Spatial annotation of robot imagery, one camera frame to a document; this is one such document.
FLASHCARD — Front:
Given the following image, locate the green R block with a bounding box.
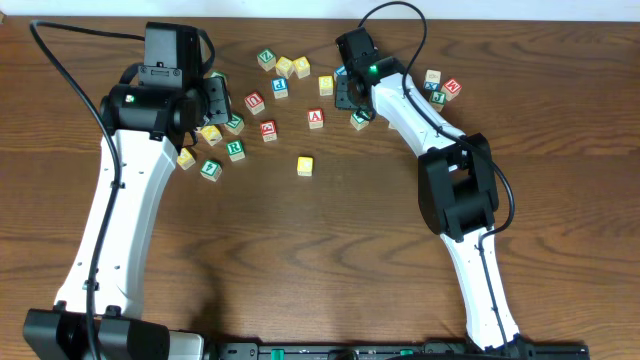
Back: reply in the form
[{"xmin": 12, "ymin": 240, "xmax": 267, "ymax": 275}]
[{"xmin": 226, "ymin": 140, "xmax": 246, "ymax": 162}]

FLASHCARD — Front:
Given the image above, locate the yellow O block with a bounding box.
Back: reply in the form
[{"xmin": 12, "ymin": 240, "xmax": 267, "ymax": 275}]
[{"xmin": 293, "ymin": 56, "xmax": 311, "ymax": 79}]

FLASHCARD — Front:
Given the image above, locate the yellow C block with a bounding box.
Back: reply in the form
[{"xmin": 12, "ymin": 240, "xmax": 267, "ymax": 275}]
[{"xmin": 297, "ymin": 156, "xmax": 314, "ymax": 176}]

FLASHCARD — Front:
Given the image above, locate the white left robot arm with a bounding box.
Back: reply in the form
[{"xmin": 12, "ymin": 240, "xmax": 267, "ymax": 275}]
[{"xmin": 23, "ymin": 22, "xmax": 231, "ymax": 359}]

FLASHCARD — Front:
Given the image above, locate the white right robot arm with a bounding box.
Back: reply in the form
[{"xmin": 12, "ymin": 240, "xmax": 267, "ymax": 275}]
[{"xmin": 336, "ymin": 27, "xmax": 519, "ymax": 356}]

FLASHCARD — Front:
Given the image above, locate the blue L block upper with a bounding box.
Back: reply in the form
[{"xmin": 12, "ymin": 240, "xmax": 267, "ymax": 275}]
[{"xmin": 333, "ymin": 65, "xmax": 347, "ymax": 81}]

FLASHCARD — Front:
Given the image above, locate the yellow S block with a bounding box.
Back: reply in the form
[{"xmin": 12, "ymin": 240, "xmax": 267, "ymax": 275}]
[{"xmin": 318, "ymin": 75, "xmax": 334, "ymax": 96}]

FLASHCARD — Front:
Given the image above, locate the green V block right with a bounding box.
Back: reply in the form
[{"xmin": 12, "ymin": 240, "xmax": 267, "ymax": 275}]
[{"xmin": 350, "ymin": 111, "xmax": 370, "ymax": 131}]

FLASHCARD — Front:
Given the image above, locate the green N block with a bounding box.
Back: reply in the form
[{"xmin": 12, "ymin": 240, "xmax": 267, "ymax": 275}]
[{"xmin": 224, "ymin": 114, "xmax": 245, "ymax": 135}]

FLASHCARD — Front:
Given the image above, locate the red U block left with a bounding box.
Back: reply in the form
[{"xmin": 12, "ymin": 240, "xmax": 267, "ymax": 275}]
[{"xmin": 244, "ymin": 92, "xmax": 265, "ymax": 115}]

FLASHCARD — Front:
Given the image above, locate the yellow K block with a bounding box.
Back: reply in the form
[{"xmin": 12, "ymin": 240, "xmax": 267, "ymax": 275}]
[{"xmin": 200, "ymin": 125, "xmax": 223, "ymax": 146}]

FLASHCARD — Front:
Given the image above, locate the red A block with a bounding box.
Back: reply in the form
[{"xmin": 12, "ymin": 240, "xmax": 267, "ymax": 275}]
[{"xmin": 307, "ymin": 108, "xmax": 325, "ymax": 129}]

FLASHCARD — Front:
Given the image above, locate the red E block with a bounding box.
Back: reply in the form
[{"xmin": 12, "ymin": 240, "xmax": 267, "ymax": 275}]
[{"xmin": 260, "ymin": 120, "xmax": 278, "ymax": 142}]

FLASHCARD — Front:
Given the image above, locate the blue P block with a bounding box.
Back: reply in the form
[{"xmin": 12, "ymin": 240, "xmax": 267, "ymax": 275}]
[{"xmin": 271, "ymin": 77, "xmax": 288, "ymax": 99}]

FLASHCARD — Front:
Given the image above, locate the green Z block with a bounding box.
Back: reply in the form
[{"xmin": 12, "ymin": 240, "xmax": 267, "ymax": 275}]
[{"xmin": 257, "ymin": 48, "xmax": 277, "ymax": 72}]

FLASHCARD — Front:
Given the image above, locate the yellow G block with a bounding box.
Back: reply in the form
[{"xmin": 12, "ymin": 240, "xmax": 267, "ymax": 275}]
[{"xmin": 177, "ymin": 148, "xmax": 196, "ymax": 170}]

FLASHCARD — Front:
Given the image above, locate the green 4 block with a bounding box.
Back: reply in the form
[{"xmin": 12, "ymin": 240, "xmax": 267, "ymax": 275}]
[{"xmin": 200, "ymin": 160, "xmax": 222, "ymax": 182}]

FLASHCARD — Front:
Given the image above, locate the yellow block beside Z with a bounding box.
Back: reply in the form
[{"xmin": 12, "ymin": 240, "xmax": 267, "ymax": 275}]
[{"xmin": 275, "ymin": 56, "xmax": 294, "ymax": 79}]

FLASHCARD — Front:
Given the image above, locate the blue X block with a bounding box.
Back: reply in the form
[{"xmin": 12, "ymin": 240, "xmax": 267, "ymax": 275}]
[{"xmin": 423, "ymin": 69, "xmax": 441, "ymax": 91}]

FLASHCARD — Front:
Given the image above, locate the green J block right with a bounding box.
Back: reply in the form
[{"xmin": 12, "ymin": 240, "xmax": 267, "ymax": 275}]
[{"xmin": 429, "ymin": 91, "xmax": 447, "ymax": 112}]

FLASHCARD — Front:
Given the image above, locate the red M block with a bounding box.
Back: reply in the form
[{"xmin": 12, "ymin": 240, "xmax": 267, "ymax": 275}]
[{"xmin": 441, "ymin": 78, "xmax": 462, "ymax": 102}]

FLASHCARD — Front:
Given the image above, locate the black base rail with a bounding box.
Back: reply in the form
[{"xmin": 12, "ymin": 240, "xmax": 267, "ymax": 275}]
[{"xmin": 211, "ymin": 339, "xmax": 590, "ymax": 360}]

